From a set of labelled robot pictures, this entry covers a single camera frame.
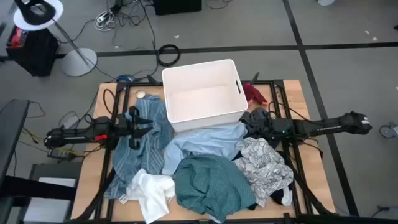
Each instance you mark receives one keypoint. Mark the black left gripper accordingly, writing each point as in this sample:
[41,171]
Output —
[126,127]

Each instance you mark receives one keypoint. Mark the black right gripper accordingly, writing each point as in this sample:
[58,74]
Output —
[281,126]

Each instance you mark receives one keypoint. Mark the dark grey garment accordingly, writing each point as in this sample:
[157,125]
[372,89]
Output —
[256,123]

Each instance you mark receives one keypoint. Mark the blue striped shirt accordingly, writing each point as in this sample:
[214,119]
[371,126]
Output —
[149,152]

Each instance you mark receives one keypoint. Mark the white leaf-print garment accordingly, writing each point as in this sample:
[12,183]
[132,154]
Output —
[264,168]

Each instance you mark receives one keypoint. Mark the light blue shirt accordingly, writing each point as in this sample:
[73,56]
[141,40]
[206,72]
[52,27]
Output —
[205,140]

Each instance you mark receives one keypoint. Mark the plain white garment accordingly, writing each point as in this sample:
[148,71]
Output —
[152,193]

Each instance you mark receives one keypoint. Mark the teal patterned shirt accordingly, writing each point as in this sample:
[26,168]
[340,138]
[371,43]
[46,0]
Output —
[214,186]

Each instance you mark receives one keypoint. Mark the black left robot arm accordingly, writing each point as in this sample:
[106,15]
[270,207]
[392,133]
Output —
[74,135]

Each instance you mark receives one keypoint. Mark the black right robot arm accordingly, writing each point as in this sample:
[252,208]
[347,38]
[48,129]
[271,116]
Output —
[326,126]

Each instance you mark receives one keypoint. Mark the small round candle tin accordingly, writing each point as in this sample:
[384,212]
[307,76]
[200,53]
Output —
[141,94]

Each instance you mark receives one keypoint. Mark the red cloth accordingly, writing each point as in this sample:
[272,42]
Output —
[253,93]

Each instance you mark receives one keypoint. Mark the white perforated plastic basket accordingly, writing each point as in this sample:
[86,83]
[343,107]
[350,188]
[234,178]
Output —
[202,102]

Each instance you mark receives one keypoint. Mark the black power adapter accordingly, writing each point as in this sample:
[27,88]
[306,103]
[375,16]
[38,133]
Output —
[59,154]

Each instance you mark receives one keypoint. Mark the grey cabinet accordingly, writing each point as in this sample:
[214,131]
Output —
[56,169]

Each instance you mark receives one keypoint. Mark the grey caster wheel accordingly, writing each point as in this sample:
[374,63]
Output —
[388,131]

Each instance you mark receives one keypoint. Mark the black crossbar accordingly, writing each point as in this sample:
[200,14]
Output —
[37,188]

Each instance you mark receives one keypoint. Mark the black box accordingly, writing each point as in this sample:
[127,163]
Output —
[177,6]

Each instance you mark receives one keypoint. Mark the black crate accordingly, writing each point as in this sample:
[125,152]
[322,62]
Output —
[37,56]

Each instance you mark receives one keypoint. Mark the black floor plug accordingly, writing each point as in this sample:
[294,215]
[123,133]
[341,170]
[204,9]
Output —
[383,208]

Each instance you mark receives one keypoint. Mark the white round base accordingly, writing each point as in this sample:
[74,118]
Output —
[326,2]

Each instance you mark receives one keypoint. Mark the black bench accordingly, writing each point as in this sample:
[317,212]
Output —
[12,130]

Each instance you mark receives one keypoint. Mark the red item on crate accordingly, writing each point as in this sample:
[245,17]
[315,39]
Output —
[18,35]

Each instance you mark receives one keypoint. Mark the black aluminium table frame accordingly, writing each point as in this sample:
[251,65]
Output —
[136,84]

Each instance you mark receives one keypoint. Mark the black curved mount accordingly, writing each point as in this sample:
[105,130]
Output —
[31,17]

